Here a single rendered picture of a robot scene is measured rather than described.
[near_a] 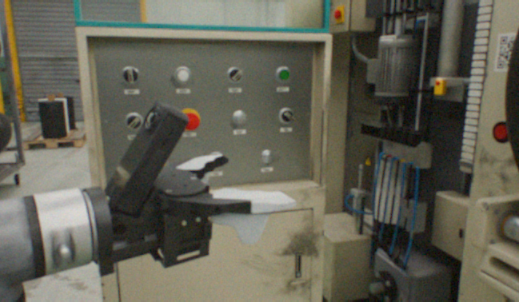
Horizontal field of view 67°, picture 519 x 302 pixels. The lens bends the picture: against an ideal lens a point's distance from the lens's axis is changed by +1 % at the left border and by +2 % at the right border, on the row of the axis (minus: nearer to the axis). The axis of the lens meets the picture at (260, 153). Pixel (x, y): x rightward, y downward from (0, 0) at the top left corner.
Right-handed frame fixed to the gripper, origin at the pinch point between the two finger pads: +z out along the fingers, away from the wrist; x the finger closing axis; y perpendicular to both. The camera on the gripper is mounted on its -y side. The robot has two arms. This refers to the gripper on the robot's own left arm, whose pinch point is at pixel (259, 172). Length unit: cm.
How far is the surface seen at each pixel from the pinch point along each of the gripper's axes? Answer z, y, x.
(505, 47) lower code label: 60, -16, -3
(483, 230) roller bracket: 46.5, 16.0, 8.3
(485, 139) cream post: 61, 3, -2
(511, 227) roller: 49, 14, 12
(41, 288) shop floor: -14, 131, -175
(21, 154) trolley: -2, 134, -415
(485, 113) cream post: 61, -3, -3
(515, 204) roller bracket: 53, 11, 10
